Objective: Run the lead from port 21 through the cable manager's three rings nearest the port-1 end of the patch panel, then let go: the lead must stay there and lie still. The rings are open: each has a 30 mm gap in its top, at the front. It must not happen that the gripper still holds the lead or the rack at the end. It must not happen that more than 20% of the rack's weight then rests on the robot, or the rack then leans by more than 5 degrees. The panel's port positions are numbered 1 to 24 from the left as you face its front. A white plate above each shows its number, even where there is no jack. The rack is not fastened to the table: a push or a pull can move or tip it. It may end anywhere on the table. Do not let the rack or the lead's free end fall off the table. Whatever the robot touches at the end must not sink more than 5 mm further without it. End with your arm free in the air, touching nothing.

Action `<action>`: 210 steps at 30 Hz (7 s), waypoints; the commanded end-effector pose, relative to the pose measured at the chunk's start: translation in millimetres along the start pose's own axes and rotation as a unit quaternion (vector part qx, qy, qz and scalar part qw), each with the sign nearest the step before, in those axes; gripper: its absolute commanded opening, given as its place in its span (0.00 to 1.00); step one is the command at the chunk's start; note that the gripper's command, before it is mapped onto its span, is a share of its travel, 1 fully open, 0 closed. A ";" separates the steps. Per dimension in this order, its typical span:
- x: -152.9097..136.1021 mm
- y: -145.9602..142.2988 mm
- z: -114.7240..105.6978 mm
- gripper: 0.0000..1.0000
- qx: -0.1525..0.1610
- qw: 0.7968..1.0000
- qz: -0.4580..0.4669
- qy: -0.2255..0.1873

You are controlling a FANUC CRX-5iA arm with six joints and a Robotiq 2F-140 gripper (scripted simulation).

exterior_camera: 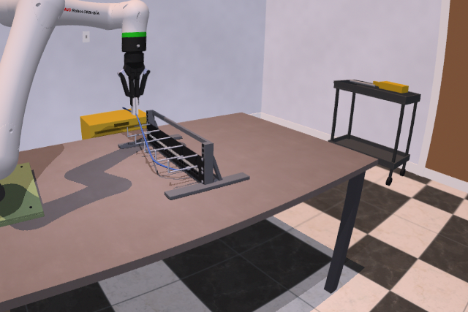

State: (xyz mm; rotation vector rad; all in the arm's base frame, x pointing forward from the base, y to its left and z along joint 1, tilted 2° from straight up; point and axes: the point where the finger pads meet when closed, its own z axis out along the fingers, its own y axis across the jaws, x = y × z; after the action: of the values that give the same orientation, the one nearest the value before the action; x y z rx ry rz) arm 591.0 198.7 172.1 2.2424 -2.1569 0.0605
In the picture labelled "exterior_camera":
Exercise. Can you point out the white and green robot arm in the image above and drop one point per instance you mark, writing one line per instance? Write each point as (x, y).
(30, 31)

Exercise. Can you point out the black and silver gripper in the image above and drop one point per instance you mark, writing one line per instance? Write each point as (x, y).
(133, 67)

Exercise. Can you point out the grey metal cable rack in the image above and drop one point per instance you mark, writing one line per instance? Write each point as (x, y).
(205, 164)

